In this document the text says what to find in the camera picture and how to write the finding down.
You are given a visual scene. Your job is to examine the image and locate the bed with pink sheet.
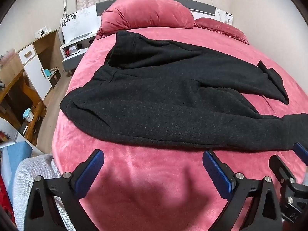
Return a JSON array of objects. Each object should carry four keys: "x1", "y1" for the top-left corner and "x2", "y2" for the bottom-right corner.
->
[{"x1": 51, "y1": 26, "x2": 308, "y2": 231}]

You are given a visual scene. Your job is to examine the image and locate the pink pillow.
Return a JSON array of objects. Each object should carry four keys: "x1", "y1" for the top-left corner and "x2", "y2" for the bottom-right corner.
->
[{"x1": 193, "y1": 17, "x2": 250, "y2": 45}]

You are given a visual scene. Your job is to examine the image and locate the light blue tin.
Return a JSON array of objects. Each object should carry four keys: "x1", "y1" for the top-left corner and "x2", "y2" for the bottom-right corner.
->
[{"x1": 23, "y1": 108, "x2": 34, "y2": 122}]

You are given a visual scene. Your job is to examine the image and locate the white knit cloth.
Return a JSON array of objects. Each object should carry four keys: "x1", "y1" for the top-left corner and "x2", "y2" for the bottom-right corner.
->
[{"x1": 12, "y1": 154, "x2": 80, "y2": 231}]

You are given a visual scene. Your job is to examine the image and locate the wooden desk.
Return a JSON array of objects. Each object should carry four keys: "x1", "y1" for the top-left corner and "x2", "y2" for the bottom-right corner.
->
[{"x1": 0, "y1": 52, "x2": 48, "y2": 147}]

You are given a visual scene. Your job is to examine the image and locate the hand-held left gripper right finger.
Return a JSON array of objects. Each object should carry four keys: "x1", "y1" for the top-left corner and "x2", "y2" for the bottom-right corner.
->
[{"x1": 202, "y1": 149, "x2": 283, "y2": 231}]

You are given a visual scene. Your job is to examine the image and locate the wall socket with black plug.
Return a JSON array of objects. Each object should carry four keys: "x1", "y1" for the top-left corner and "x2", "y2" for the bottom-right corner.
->
[{"x1": 35, "y1": 26, "x2": 51, "y2": 38}]

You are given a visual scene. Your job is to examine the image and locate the teal item in cabinet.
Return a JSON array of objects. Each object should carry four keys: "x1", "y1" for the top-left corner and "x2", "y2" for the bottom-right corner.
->
[{"x1": 43, "y1": 68, "x2": 58, "y2": 79}]

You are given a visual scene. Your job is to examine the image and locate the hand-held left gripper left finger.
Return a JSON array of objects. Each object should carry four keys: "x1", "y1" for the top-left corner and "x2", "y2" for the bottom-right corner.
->
[{"x1": 24, "y1": 149, "x2": 105, "y2": 231}]

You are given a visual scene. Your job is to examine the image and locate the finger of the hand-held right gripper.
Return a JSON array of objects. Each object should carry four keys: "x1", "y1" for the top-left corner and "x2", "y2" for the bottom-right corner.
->
[
  {"x1": 293, "y1": 142, "x2": 308, "y2": 167},
  {"x1": 269, "y1": 154, "x2": 297, "y2": 191}
]

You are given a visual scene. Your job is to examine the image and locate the white nightstand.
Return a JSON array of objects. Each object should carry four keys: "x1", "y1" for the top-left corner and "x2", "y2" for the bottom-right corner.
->
[{"x1": 60, "y1": 32, "x2": 97, "y2": 76}]

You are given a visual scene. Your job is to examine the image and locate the large red pillow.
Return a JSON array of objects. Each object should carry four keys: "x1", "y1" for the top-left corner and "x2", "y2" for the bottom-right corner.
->
[{"x1": 96, "y1": 0, "x2": 195, "y2": 40}]

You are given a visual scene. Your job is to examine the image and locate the black pants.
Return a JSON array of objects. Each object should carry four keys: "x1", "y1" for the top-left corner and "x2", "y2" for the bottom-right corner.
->
[{"x1": 60, "y1": 30, "x2": 308, "y2": 153}]

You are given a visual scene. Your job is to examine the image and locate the grey and white headboard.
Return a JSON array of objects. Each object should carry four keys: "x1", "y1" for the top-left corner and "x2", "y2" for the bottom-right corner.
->
[{"x1": 59, "y1": 0, "x2": 233, "y2": 44}]

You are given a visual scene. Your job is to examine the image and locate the blue bin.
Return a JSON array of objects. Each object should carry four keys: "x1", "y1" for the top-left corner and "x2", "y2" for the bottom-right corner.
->
[{"x1": 0, "y1": 141, "x2": 33, "y2": 193}]

